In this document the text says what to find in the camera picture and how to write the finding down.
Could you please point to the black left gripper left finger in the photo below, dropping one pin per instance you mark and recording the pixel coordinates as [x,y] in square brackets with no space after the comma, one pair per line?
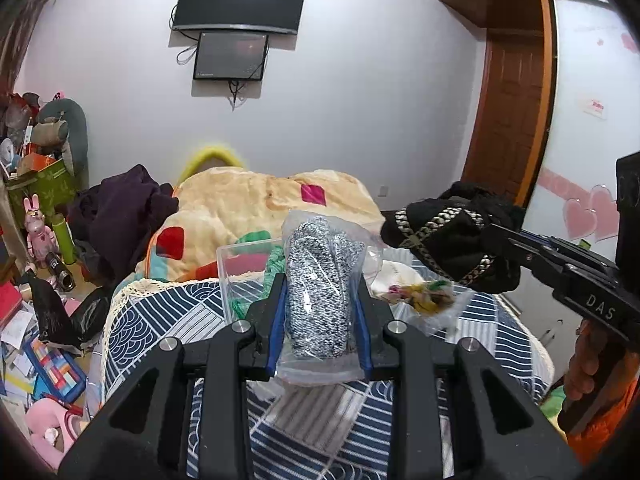
[247,349]

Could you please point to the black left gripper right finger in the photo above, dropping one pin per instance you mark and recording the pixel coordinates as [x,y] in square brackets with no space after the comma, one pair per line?
[392,350]

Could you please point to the floral patterned cloth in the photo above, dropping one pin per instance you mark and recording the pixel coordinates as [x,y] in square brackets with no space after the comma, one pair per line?
[427,298]

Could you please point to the clear plastic storage box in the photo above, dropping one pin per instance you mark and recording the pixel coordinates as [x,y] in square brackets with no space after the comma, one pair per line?
[398,267]

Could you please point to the green striped cloth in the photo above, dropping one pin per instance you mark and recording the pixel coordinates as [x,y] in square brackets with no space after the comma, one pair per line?
[252,271]

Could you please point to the bagged grey knit gloves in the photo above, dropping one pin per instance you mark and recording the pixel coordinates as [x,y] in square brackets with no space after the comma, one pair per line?
[326,259]

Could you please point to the black knit hat with chain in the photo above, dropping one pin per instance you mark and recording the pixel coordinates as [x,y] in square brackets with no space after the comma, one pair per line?
[447,234]

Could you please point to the right hand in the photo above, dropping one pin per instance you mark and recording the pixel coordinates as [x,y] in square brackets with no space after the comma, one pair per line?
[584,363]

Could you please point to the blue white patterned bedspread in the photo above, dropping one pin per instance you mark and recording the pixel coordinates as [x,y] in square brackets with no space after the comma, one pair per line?
[339,431]

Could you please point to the beige plush blanket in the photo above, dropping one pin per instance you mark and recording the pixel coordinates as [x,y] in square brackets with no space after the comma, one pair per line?
[228,205]

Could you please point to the brown wooden door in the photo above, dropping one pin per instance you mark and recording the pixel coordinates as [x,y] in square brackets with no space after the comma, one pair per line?
[507,114]

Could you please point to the white wardrobe sliding door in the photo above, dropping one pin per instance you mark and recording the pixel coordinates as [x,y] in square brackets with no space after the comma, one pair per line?
[594,121]

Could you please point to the dark purple clothing pile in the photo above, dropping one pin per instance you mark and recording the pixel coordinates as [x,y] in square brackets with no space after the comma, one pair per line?
[112,223]

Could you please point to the colourful block box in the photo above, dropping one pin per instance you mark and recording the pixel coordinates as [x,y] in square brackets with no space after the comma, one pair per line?
[63,377]

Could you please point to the pink plush toy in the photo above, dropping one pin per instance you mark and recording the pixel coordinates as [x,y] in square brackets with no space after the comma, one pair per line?
[53,430]

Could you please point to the pink rabbit toy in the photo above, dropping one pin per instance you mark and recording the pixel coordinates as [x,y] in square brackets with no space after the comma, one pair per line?
[41,239]

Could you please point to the green cardboard box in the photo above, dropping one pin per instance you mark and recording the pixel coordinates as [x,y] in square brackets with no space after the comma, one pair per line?
[54,185]

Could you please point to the grey green dinosaur plush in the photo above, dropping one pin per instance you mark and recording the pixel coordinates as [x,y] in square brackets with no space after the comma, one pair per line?
[61,126]

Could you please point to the wall power outlet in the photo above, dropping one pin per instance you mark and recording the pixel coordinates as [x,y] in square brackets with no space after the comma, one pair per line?
[383,190]

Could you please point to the small wall monitor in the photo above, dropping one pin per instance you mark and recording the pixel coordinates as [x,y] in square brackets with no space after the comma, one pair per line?
[230,56]

